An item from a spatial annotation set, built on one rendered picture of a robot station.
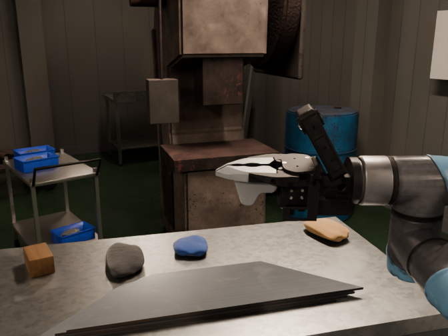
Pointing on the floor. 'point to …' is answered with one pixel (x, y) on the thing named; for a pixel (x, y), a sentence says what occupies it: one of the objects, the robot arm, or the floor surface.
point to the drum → (349, 133)
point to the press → (213, 99)
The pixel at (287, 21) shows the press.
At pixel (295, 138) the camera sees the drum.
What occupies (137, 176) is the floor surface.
